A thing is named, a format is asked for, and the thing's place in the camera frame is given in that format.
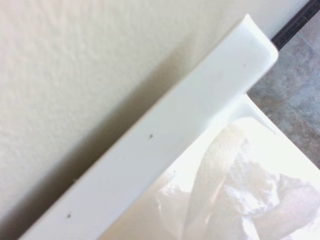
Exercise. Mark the dark baseboard strip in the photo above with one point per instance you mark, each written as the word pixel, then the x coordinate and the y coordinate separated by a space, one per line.
pixel 295 28

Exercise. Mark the white ceramic sink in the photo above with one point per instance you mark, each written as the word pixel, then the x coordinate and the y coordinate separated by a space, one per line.
pixel 160 130

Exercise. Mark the white tissue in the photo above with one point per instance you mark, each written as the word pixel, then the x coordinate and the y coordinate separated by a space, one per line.
pixel 240 190

